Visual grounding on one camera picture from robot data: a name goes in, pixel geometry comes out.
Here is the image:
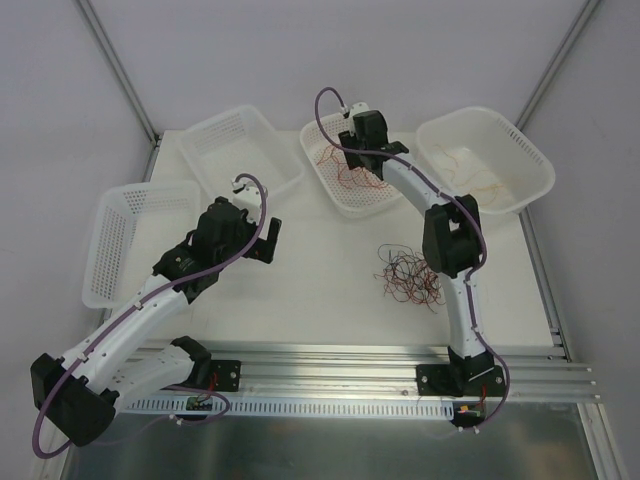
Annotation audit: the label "red black cable bundle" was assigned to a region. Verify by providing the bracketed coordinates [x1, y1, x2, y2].
[372, 243, 444, 314]

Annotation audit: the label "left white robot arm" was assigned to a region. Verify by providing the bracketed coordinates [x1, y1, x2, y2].
[30, 187, 281, 459]

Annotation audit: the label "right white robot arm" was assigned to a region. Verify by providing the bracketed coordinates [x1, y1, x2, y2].
[338, 110, 510, 398]

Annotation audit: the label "oval white perforated basket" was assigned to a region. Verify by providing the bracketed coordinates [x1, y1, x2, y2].
[299, 121, 401, 219]

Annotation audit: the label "large white perforated basket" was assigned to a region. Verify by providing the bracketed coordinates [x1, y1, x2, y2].
[82, 180, 201, 309]

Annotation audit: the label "translucent white perforated basket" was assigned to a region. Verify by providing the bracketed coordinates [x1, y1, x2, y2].
[177, 105, 304, 216]

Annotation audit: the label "solid white plastic bin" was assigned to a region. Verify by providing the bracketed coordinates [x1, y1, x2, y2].
[416, 106, 556, 215]

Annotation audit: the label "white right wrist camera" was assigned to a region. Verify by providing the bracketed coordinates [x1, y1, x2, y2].
[341, 102, 370, 119]

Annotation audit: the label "orange cables in oval basket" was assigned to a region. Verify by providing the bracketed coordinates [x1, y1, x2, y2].
[314, 142, 391, 194]

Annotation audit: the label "yellow cables in bin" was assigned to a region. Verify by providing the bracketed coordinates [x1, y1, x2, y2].
[429, 143, 506, 201]

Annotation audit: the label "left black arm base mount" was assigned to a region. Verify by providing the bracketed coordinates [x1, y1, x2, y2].
[178, 359, 242, 392]

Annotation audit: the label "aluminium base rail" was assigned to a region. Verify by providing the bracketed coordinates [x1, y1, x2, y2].
[119, 339, 601, 401]

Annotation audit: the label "white slotted cable duct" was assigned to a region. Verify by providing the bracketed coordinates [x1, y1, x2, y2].
[125, 393, 454, 421]

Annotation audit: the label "aluminium frame post right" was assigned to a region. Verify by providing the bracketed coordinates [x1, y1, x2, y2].
[515, 0, 603, 131]

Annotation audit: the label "aluminium frame post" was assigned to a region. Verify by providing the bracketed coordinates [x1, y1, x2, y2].
[74, 0, 161, 149]
[515, 0, 603, 131]

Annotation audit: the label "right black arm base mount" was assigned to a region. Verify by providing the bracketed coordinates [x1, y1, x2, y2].
[415, 364, 506, 398]

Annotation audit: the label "aluminium frame post left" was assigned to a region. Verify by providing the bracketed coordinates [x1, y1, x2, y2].
[74, 0, 161, 149]

